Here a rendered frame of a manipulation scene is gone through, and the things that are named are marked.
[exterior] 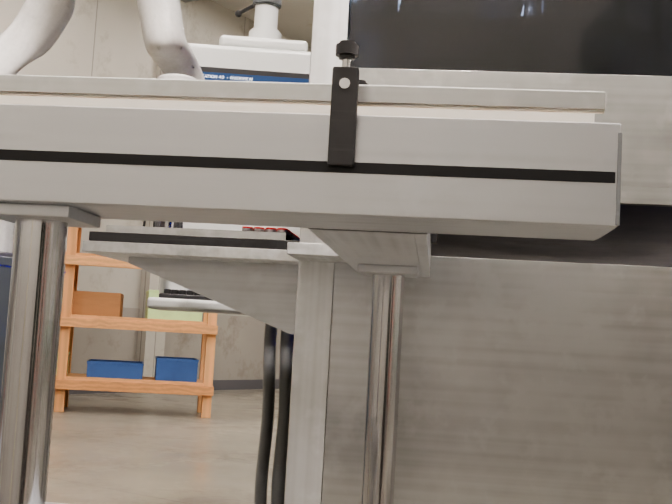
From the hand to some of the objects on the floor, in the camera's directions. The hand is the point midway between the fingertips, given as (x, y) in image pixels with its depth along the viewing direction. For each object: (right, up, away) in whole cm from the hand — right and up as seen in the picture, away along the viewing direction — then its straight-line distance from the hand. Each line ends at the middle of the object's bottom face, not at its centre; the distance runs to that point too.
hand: (168, 226), depth 201 cm
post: (+27, -93, -35) cm, 103 cm away
